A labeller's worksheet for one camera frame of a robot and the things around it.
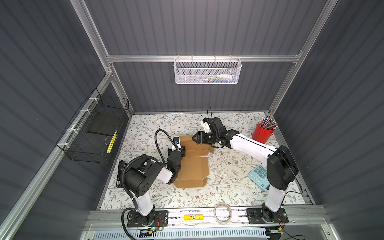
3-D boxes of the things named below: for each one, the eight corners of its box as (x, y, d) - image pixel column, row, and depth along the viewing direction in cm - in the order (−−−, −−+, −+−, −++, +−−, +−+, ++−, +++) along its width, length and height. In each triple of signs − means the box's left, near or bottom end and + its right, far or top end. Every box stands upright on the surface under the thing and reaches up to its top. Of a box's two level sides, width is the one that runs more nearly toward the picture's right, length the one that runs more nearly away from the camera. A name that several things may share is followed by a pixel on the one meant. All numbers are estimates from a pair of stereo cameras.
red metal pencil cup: (254, 144, 104) (261, 131, 93) (251, 135, 109) (258, 122, 98) (267, 144, 104) (276, 131, 93) (264, 135, 109) (272, 122, 98)
